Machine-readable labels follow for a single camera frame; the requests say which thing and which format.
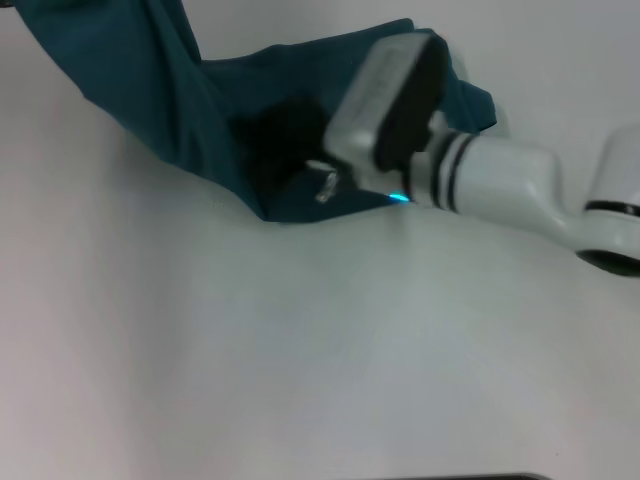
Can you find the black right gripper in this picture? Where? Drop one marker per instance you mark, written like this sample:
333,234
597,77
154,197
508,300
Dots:
280,135

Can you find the teal blue printed t-shirt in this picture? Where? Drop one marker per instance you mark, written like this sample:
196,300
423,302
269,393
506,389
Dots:
125,75

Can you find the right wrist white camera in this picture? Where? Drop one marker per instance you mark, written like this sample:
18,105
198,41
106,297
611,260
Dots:
380,100

